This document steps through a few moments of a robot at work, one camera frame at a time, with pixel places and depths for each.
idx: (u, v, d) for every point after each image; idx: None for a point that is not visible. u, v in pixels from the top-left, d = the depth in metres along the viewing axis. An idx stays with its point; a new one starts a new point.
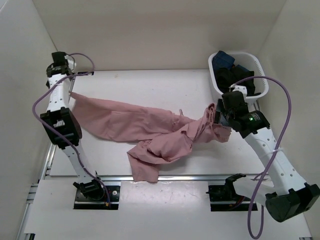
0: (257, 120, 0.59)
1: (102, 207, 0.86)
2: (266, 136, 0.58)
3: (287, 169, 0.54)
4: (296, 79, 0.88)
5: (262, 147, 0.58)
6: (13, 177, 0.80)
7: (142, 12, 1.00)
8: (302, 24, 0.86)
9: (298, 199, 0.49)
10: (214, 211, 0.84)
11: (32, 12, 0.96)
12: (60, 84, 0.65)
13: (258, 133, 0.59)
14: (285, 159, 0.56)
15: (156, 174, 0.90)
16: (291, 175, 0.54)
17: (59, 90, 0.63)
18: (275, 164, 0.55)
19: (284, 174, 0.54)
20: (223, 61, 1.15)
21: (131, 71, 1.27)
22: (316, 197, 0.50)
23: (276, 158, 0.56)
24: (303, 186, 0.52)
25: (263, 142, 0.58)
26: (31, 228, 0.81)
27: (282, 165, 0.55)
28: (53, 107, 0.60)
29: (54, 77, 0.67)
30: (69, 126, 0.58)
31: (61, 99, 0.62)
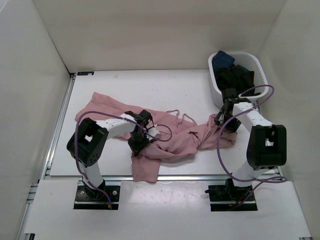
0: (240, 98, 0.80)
1: (102, 207, 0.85)
2: (245, 104, 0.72)
3: (257, 117, 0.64)
4: (296, 79, 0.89)
5: (241, 109, 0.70)
6: (13, 177, 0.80)
7: (143, 12, 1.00)
8: (303, 25, 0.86)
9: (262, 129, 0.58)
10: (214, 210, 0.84)
11: (32, 12, 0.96)
12: (125, 120, 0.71)
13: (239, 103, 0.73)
14: (258, 114, 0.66)
15: (156, 173, 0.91)
16: (261, 119, 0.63)
17: (118, 121, 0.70)
18: (247, 115, 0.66)
19: (255, 119, 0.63)
20: (223, 61, 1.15)
21: (131, 72, 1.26)
22: (281, 134, 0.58)
23: (251, 112, 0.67)
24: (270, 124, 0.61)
25: (242, 107, 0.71)
26: (30, 228, 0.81)
27: (254, 115, 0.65)
28: (101, 123, 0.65)
29: (127, 115, 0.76)
30: (89, 146, 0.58)
31: (112, 125, 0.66)
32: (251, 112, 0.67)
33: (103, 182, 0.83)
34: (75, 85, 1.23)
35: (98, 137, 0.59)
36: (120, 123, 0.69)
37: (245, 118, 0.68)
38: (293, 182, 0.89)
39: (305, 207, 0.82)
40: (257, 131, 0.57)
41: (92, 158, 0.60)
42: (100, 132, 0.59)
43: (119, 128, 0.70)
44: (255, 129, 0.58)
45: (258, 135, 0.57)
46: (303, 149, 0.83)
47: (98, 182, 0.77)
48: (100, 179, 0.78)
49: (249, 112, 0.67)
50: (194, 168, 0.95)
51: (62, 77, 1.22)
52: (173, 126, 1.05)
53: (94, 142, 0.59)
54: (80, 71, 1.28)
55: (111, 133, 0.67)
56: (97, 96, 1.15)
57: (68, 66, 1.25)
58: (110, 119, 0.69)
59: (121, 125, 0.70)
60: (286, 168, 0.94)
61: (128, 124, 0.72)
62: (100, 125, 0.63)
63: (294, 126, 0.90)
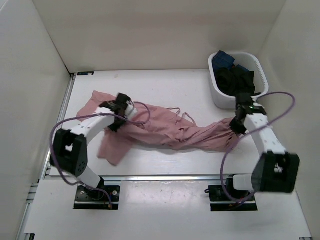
0: (256, 108, 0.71)
1: (102, 207, 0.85)
2: (260, 118, 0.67)
3: (271, 139, 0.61)
4: (296, 79, 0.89)
5: (255, 124, 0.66)
6: (13, 176, 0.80)
7: (143, 12, 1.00)
8: (303, 24, 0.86)
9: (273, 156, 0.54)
10: (214, 210, 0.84)
11: (33, 12, 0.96)
12: (101, 116, 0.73)
13: (253, 115, 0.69)
14: (272, 135, 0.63)
15: (117, 157, 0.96)
16: (274, 143, 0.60)
17: (93, 120, 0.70)
18: (260, 134, 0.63)
19: (267, 142, 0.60)
20: (223, 61, 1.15)
21: (131, 72, 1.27)
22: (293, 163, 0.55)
23: (264, 131, 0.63)
24: (283, 151, 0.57)
25: (256, 120, 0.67)
26: (31, 228, 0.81)
27: (268, 136, 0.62)
28: (77, 129, 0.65)
29: (102, 109, 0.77)
30: (72, 157, 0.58)
31: (89, 127, 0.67)
32: (264, 131, 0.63)
33: (102, 180, 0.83)
34: (75, 85, 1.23)
35: (76, 147, 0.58)
36: (96, 121, 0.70)
37: (257, 136, 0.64)
38: None
39: (306, 207, 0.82)
40: (267, 159, 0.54)
41: (79, 166, 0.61)
42: (77, 141, 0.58)
43: (97, 126, 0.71)
44: (264, 156, 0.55)
45: (267, 163, 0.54)
46: (303, 149, 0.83)
47: (96, 182, 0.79)
48: (98, 177, 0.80)
49: (262, 130, 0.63)
50: (194, 168, 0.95)
51: (62, 77, 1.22)
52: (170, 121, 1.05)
53: (75, 152, 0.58)
54: (80, 71, 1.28)
55: (91, 134, 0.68)
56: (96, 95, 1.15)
57: (68, 66, 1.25)
58: (84, 122, 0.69)
59: (97, 122, 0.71)
60: None
61: (105, 118, 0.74)
62: (76, 132, 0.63)
63: (294, 126, 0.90)
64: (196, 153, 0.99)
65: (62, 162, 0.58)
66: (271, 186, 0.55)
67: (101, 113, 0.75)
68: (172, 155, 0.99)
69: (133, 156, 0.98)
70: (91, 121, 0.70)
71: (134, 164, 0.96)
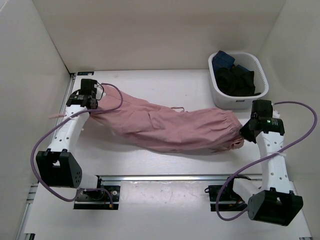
0: (274, 124, 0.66)
1: (102, 207, 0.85)
2: (274, 139, 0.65)
3: (278, 173, 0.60)
4: (296, 79, 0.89)
5: (266, 146, 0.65)
6: (13, 177, 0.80)
7: (143, 12, 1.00)
8: (303, 24, 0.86)
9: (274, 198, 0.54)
10: (214, 210, 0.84)
11: (32, 12, 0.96)
12: (74, 118, 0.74)
13: (268, 133, 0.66)
14: (281, 164, 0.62)
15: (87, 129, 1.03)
16: (281, 178, 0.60)
17: (68, 128, 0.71)
18: (269, 163, 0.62)
19: (273, 174, 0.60)
20: (223, 61, 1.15)
21: (131, 72, 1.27)
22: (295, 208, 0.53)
23: (274, 159, 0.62)
24: (287, 191, 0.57)
25: (269, 142, 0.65)
26: (31, 228, 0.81)
27: (276, 167, 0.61)
28: (57, 145, 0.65)
29: (72, 108, 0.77)
30: (65, 173, 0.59)
31: (68, 137, 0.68)
32: (274, 160, 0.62)
33: (99, 179, 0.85)
34: (75, 85, 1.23)
35: (63, 165, 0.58)
36: (71, 127, 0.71)
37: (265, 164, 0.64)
38: (293, 182, 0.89)
39: (306, 207, 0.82)
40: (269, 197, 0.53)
41: (75, 176, 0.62)
42: (61, 160, 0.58)
43: (73, 131, 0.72)
44: (267, 194, 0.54)
45: (268, 201, 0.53)
46: (303, 149, 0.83)
47: (95, 183, 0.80)
48: (95, 176, 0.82)
49: (272, 159, 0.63)
50: (194, 168, 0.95)
51: (62, 77, 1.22)
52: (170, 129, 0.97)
53: (65, 169, 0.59)
54: (80, 71, 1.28)
55: (72, 141, 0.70)
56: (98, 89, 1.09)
57: (68, 66, 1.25)
58: (59, 132, 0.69)
59: (73, 127, 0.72)
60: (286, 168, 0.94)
61: (78, 118, 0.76)
62: (57, 149, 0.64)
63: (294, 126, 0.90)
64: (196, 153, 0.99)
65: (56, 182, 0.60)
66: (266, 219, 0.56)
67: (73, 114, 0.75)
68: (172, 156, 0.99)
69: (133, 156, 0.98)
70: (66, 129, 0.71)
71: (134, 164, 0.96)
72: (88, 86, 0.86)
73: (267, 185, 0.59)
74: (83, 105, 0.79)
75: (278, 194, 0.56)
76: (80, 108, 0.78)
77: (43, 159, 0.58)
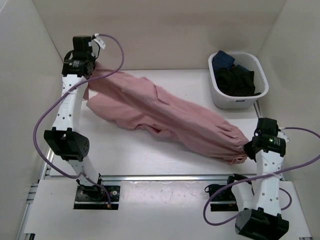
0: (275, 144, 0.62)
1: (102, 207, 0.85)
2: (272, 159, 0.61)
3: (270, 194, 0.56)
4: (296, 79, 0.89)
5: (263, 166, 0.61)
6: (13, 176, 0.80)
7: (143, 12, 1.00)
8: (303, 24, 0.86)
9: (260, 217, 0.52)
10: (214, 210, 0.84)
11: (32, 12, 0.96)
12: (72, 92, 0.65)
13: (268, 152, 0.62)
14: (275, 186, 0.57)
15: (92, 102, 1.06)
16: (271, 199, 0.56)
17: (69, 103, 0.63)
18: (263, 183, 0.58)
19: (264, 194, 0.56)
20: (223, 61, 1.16)
21: (131, 72, 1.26)
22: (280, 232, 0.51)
23: (268, 179, 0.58)
24: (275, 214, 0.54)
25: (266, 162, 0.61)
26: (30, 228, 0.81)
27: (269, 188, 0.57)
28: (60, 124, 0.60)
29: (68, 80, 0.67)
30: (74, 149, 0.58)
31: (70, 114, 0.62)
32: (268, 180, 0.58)
33: (100, 178, 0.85)
34: None
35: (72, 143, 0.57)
36: (72, 102, 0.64)
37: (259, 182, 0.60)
38: (293, 182, 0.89)
39: (306, 207, 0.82)
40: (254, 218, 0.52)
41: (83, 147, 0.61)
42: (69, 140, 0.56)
43: (76, 105, 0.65)
44: (254, 214, 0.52)
45: (253, 222, 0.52)
46: (303, 149, 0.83)
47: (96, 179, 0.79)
48: (97, 173, 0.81)
49: (266, 178, 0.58)
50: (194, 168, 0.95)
51: None
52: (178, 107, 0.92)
53: (74, 146, 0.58)
54: None
55: (75, 117, 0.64)
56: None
57: None
58: (61, 109, 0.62)
59: (74, 102, 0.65)
60: (286, 168, 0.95)
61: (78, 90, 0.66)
62: (61, 128, 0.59)
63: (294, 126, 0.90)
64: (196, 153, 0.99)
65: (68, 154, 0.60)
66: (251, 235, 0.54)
67: (71, 86, 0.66)
68: (172, 156, 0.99)
69: (133, 156, 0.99)
70: (67, 103, 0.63)
71: (134, 164, 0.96)
72: (81, 47, 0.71)
73: (255, 204, 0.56)
74: (81, 75, 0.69)
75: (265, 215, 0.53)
76: (77, 78, 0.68)
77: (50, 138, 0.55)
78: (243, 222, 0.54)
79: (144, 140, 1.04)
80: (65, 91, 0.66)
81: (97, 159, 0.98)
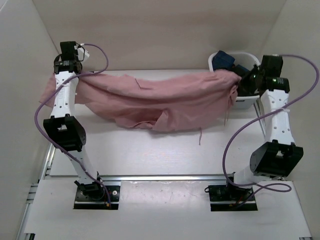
0: (279, 83, 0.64)
1: (102, 207, 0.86)
2: (279, 96, 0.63)
3: (281, 126, 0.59)
4: (297, 79, 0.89)
5: (271, 103, 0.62)
6: (13, 176, 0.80)
7: (142, 12, 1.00)
8: (303, 24, 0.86)
9: (275, 147, 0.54)
10: (214, 210, 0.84)
11: (32, 12, 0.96)
12: (66, 85, 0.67)
13: (273, 91, 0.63)
14: (285, 119, 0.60)
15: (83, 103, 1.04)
16: (283, 131, 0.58)
17: (64, 94, 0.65)
18: (273, 118, 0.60)
19: (276, 128, 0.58)
20: (223, 61, 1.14)
21: (131, 72, 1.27)
22: (296, 157, 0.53)
23: (278, 115, 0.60)
24: (289, 143, 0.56)
25: (273, 99, 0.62)
26: (31, 228, 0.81)
27: (280, 122, 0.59)
28: (58, 112, 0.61)
29: (61, 75, 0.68)
30: (71, 134, 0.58)
31: (67, 103, 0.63)
32: (278, 115, 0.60)
33: (98, 176, 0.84)
34: None
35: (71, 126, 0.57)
36: (67, 92, 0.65)
37: (269, 120, 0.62)
38: (293, 182, 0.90)
39: (306, 207, 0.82)
40: (270, 149, 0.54)
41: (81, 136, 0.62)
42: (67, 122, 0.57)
43: (71, 97, 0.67)
44: (268, 145, 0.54)
45: (268, 153, 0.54)
46: (303, 149, 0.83)
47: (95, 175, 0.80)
48: (95, 170, 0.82)
49: (276, 114, 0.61)
50: (194, 167, 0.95)
51: None
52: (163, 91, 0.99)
53: (71, 130, 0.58)
54: None
55: (71, 106, 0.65)
56: None
57: None
58: (57, 99, 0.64)
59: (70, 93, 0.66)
60: None
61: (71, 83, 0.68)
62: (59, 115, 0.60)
63: (294, 126, 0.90)
64: (196, 152, 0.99)
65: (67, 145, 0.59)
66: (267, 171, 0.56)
67: (64, 80, 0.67)
68: (171, 156, 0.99)
69: (133, 156, 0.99)
70: (63, 94, 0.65)
71: (134, 164, 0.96)
72: (68, 51, 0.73)
73: (269, 138, 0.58)
74: (72, 71, 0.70)
75: (281, 147, 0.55)
76: (70, 74, 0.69)
77: (49, 122, 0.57)
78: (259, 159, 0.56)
79: (144, 140, 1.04)
80: (59, 83, 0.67)
81: (96, 159, 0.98)
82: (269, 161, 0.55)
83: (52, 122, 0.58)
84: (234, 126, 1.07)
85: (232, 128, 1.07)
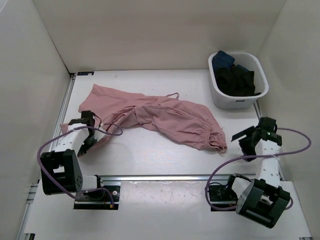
0: (273, 136, 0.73)
1: (102, 207, 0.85)
2: (271, 146, 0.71)
3: (270, 170, 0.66)
4: (296, 79, 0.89)
5: (263, 150, 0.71)
6: (13, 176, 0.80)
7: (142, 12, 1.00)
8: (302, 24, 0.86)
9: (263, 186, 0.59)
10: (214, 210, 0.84)
11: (32, 12, 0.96)
12: (76, 130, 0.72)
13: (267, 141, 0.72)
14: (274, 165, 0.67)
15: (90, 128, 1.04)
16: (271, 174, 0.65)
17: (71, 136, 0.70)
18: (263, 162, 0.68)
19: (265, 170, 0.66)
20: (223, 61, 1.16)
21: (131, 72, 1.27)
22: (280, 203, 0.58)
23: (268, 160, 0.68)
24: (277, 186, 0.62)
25: (266, 147, 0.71)
26: (31, 228, 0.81)
27: (269, 165, 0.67)
28: (60, 149, 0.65)
29: (74, 125, 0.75)
30: (68, 173, 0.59)
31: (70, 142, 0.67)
32: (268, 160, 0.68)
33: (98, 177, 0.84)
34: (75, 85, 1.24)
35: (68, 162, 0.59)
36: (73, 135, 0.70)
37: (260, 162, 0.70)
38: (294, 182, 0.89)
39: (306, 207, 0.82)
40: (258, 189, 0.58)
41: (77, 179, 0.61)
42: (66, 158, 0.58)
43: (77, 141, 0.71)
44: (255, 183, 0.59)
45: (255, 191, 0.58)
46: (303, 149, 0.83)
47: (94, 183, 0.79)
48: (94, 176, 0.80)
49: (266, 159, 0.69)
50: (194, 168, 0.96)
51: (62, 77, 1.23)
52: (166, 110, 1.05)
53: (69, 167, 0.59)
54: (80, 71, 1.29)
55: (74, 148, 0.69)
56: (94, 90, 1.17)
57: (68, 66, 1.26)
58: (63, 140, 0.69)
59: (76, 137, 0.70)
60: (286, 167, 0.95)
61: (81, 131, 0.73)
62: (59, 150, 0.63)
63: (294, 127, 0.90)
64: (196, 153, 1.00)
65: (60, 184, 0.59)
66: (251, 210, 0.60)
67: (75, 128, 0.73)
68: (172, 156, 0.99)
69: (133, 156, 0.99)
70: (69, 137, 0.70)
71: (134, 164, 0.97)
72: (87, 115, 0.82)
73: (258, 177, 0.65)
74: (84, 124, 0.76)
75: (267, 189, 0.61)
76: (81, 125, 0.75)
77: (48, 156, 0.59)
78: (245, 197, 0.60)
79: (144, 141, 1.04)
80: (70, 129, 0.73)
81: (96, 160, 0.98)
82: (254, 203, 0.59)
83: (53, 158, 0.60)
84: (234, 126, 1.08)
85: (232, 128, 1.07)
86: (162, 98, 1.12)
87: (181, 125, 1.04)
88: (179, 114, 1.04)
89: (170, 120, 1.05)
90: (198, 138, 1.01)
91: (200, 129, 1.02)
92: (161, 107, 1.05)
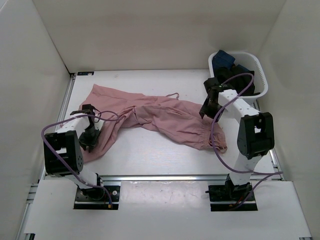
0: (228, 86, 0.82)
1: (102, 207, 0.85)
2: (230, 92, 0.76)
3: (244, 106, 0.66)
4: (297, 80, 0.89)
5: (227, 98, 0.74)
6: (13, 176, 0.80)
7: (142, 12, 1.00)
8: (302, 24, 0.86)
9: (251, 118, 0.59)
10: (214, 210, 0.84)
11: (32, 12, 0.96)
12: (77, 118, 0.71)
13: (224, 92, 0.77)
14: (244, 102, 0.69)
15: None
16: (248, 108, 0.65)
17: (74, 121, 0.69)
18: (234, 104, 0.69)
19: (242, 108, 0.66)
20: (223, 61, 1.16)
21: (131, 72, 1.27)
22: (268, 121, 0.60)
23: (237, 101, 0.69)
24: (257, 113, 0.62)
25: (228, 96, 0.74)
26: (30, 229, 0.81)
27: (241, 103, 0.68)
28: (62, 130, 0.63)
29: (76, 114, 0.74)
30: (71, 154, 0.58)
31: (73, 126, 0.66)
32: (237, 102, 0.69)
33: (98, 177, 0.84)
34: (75, 85, 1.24)
35: (71, 141, 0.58)
36: (76, 120, 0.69)
37: (232, 107, 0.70)
38: (293, 182, 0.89)
39: (306, 207, 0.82)
40: (247, 121, 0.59)
41: (78, 159, 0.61)
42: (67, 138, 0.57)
43: (79, 127, 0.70)
44: (244, 120, 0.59)
45: (247, 123, 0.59)
46: (303, 150, 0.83)
47: (94, 179, 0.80)
48: (94, 173, 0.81)
49: (235, 101, 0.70)
50: (194, 168, 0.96)
51: (62, 77, 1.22)
52: (166, 110, 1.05)
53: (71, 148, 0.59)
54: (80, 71, 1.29)
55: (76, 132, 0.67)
56: (94, 89, 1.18)
57: (68, 66, 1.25)
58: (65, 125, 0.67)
59: (77, 122, 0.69)
60: (286, 168, 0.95)
61: (82, 119, 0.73)
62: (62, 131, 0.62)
63: (294, 127, 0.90)
64: (196, 153, 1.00)
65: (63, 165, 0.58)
66: (255, 142, 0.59)
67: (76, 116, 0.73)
68: (172, 156, 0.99)
69: (133, 156, 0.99)
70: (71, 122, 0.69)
71: (134, 164, 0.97)
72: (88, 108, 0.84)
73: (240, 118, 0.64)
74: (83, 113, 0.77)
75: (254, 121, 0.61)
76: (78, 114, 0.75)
77: (52, 137, 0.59)
78: (244, 135, 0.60)
79: (144, 141, 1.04)
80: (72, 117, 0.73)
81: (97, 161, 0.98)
82: (252, 134, 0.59)
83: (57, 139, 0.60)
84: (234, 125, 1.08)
85: (232, 128, 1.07)
86: (162, 98, 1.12)
87: (181, 125, 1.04)
88: (179, 115, 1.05)
89: (170, 120, 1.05)
90: (198, 138, 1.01)
91: (200, 129, 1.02)
92: (161, 107, 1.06)
